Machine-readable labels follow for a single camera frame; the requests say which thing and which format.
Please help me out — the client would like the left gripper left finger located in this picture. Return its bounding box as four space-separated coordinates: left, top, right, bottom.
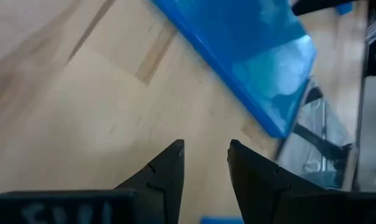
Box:
114 139 186 224

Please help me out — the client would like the clear jewel case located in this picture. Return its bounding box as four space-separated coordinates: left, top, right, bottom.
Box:
273 77 360 191

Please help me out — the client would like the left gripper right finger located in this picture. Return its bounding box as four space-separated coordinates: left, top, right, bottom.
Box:
227 139 327 224

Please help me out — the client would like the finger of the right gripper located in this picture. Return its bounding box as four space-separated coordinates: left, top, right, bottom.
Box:
291 0 358 17

